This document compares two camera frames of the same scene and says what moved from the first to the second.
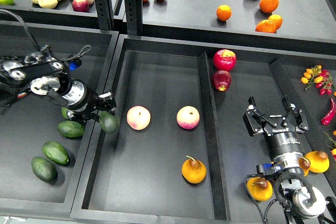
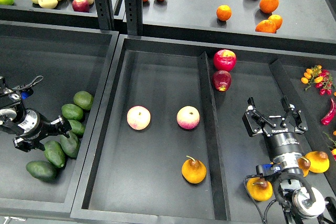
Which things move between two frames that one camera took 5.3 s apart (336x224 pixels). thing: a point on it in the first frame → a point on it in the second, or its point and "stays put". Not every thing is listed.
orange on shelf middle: [223, 12] stays put
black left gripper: [78, 97] → [33, 126]
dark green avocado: [109, 123] → [70, 145]
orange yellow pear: [193, 171] stays put
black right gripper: [283, 133] stays put
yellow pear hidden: [305, 164] stays put
